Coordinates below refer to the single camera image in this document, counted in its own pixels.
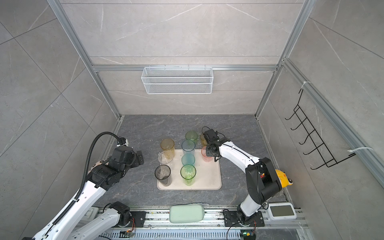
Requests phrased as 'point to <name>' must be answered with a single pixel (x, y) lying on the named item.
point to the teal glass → (188, 159)
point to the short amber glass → (203, 140)
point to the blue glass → (188, 147)
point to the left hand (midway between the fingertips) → (135, 153)
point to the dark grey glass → (162, 173)
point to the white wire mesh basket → (177, 80)
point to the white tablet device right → (281, 211)
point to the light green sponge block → (181, 213)
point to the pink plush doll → (97, 163)
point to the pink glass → (204, 154)
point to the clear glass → (165, 157)
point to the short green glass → (191, 135)
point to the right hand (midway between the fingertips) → (214, 151)
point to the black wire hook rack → (313, 138)
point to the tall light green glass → (188, 172)
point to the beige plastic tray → (208, 174)
